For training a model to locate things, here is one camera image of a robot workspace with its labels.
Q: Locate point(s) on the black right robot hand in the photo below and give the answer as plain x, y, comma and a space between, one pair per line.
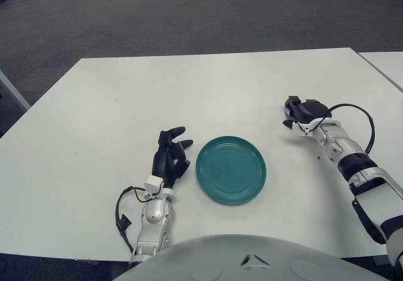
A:
311, 111

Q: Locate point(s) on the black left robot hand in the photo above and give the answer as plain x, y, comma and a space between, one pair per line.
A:
162, 162

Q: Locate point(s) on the blue pink gum pack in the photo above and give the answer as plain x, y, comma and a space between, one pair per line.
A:
289, 112

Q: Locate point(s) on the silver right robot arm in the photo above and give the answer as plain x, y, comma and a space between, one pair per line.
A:
333, 142

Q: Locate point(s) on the green round plate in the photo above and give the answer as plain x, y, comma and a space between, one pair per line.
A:
230, 170

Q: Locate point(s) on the neighbouring white table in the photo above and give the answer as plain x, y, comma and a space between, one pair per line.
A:
385, 66

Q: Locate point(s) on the grey robot torso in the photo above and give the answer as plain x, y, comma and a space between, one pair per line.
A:
220, 259

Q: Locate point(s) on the grey desk edge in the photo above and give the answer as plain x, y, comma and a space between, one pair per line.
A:
12, 90

